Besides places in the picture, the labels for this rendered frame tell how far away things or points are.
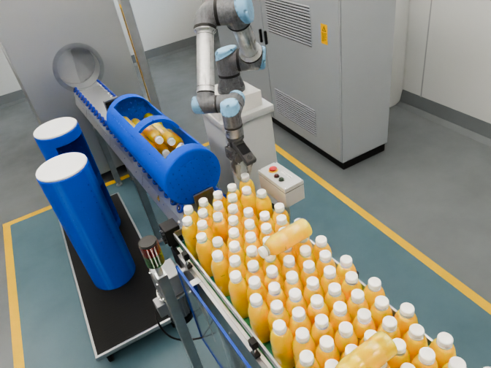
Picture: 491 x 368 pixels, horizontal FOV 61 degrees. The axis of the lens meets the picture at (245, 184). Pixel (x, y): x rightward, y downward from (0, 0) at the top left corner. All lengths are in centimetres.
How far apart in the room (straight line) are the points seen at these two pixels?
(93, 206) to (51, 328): 97
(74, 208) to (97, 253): 36
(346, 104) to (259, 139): 122
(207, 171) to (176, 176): 16
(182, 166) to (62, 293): 171
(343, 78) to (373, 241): 121
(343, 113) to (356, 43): 53
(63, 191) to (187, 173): 79
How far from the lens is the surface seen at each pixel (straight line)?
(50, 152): 294
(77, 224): 255
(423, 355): 126
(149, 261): 142
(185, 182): 191
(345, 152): 361
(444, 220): 329
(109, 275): 281
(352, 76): 334
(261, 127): 232
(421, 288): 282
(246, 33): 198
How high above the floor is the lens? 216
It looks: 36 degrees down
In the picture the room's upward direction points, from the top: 10 degrees counter-clockwise
